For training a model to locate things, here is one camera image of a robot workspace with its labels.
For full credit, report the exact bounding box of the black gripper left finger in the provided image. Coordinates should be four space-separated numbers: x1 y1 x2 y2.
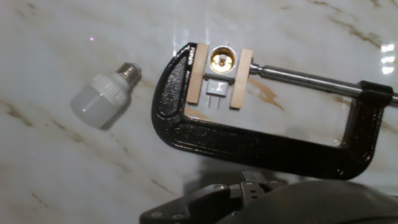
139 184 243 224

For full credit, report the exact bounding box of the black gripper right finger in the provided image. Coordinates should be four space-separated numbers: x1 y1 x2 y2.
229 170 287 202

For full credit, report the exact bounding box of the white light bulb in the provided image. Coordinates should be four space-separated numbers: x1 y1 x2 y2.
70 62 142 129

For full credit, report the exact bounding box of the black metal C-clamp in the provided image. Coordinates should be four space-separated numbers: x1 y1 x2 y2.
151 42 398 181

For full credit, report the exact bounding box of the marble pattern table sheet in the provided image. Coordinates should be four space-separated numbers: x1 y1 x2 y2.
0 0 398 224

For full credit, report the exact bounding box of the small wooden clamp pad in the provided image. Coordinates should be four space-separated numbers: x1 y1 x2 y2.
185 42 209 105
229 48 253 110

